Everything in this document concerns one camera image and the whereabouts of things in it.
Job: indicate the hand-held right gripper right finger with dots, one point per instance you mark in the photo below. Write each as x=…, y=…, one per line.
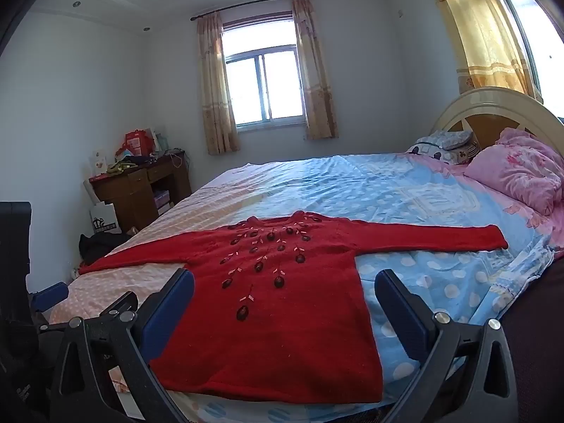
x=403, y=315

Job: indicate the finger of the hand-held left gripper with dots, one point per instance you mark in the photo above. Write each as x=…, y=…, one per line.
x=49, y=296

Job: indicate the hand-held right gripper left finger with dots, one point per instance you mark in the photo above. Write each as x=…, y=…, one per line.
x=169, y=306

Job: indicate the red knitted sweater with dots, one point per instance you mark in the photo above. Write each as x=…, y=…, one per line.
x=273, y=339

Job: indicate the black bag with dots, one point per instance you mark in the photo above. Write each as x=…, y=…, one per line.
x=103, y=246

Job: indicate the white paper bag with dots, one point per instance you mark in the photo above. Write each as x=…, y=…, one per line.
x=105, y=219

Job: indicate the pink box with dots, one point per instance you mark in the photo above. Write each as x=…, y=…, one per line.
x=162, y=202

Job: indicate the brown wooden desk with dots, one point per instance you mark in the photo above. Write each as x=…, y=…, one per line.
x=127, y=194

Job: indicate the person's dark clothing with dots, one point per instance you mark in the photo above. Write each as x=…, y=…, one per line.
x=537, y=352

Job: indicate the polka dot bed sheet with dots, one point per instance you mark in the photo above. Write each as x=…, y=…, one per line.
x=352, y=185

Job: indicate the white greeting card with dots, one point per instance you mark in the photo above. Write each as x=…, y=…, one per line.
x=98, y=163

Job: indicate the green cloth item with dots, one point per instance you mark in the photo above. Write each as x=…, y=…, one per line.
x=120, y=167

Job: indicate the pale blue bag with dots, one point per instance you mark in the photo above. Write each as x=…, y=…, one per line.
x=160, y=141

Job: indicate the red gift box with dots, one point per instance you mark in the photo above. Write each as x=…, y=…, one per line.
x=137, y=143

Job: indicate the cartoon print pillow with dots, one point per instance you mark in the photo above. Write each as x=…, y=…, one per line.
x=465, y=155

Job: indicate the grey spotted pillow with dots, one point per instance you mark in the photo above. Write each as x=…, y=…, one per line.
x=454, y=140

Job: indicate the pink pillow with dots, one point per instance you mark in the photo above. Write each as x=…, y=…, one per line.
x=520, y=172

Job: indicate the beige patterned curtain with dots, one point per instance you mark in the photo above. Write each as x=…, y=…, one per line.
x=216, y=97
x=315, y=75

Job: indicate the cream wooden headboard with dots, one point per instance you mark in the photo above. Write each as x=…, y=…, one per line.
x=484, y=102

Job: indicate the white framed window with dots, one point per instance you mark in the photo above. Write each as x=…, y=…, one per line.
x=264, y=79

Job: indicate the yellow curtain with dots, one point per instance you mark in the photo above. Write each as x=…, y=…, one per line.
x=484, y=31

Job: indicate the black curtain rod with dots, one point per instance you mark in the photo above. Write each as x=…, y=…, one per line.
x=251, y=4

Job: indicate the side window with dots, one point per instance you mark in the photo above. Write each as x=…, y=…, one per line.
x=528, y=22

